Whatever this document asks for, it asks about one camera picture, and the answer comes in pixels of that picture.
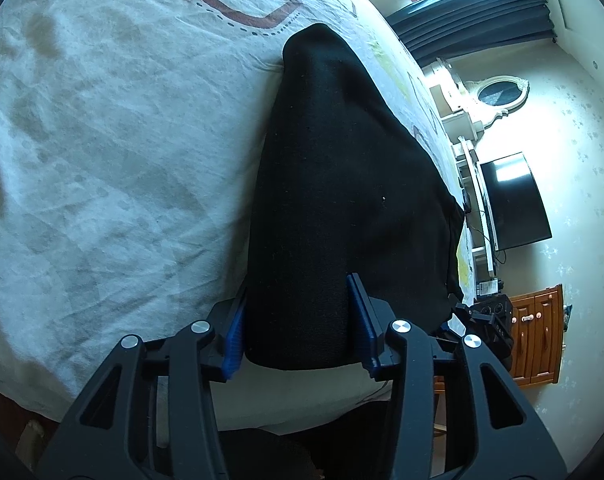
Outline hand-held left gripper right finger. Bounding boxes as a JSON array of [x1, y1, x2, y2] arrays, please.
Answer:
[[347, 272, 568, 480]]

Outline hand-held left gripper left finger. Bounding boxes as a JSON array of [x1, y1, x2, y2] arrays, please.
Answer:
[[36, 287, 247, 480]]

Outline black pants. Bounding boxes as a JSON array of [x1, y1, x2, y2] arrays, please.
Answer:
[[244, 24, 467, 373]]

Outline wooden cabinet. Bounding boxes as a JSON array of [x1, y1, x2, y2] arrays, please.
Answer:
[[507, 284, 568, 386]]

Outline white television stand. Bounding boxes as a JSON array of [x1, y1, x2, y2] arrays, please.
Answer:
[[452, 140, 500, 306]]

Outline black television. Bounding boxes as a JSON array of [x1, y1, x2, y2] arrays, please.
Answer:
[[479, 151, 553, 252]]

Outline white dresser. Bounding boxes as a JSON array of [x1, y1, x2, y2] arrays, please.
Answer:
[[422, 57, 488, 146]]

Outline white printed bed sheet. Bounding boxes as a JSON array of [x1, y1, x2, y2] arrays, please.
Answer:
[[0, 0, 483, 436]]

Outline oval white framed mirror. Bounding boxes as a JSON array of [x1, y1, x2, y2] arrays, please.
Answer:
[[474, 76, 530, 121]]

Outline dark blue curtain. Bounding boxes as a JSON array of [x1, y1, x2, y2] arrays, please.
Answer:
[[386, 0, 555, 68]]

